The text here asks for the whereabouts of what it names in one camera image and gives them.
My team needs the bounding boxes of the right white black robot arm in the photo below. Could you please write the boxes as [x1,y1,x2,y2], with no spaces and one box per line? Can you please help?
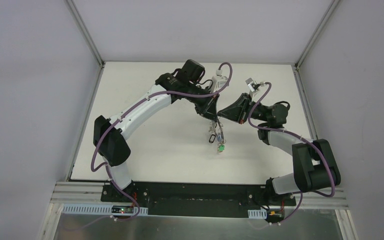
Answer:
[217,93,341,205]

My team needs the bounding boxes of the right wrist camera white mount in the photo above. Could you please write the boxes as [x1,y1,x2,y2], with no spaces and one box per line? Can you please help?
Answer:
[245,77,265,100]

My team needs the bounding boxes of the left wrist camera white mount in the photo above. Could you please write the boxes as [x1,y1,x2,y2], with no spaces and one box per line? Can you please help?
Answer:
[210,69,228,93]

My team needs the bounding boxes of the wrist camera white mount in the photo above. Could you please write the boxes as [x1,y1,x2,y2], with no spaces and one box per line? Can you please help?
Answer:
[210,69,228,93]
[245,77,265,100]

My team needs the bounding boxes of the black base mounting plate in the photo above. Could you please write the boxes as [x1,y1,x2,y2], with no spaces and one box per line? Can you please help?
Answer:
[100,181,296,218]

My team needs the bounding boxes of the large metal keyring disc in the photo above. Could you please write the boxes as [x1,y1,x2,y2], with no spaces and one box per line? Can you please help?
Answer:
[208,119,226,145]

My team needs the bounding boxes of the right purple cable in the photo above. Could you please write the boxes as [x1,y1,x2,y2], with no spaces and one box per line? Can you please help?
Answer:
[247,81,337,223]

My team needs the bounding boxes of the green key tag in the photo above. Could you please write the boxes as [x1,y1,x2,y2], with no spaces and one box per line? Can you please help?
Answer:
[217,144,225,153]

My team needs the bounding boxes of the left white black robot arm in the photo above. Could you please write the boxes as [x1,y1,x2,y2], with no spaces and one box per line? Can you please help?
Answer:
[92,59,220,203]

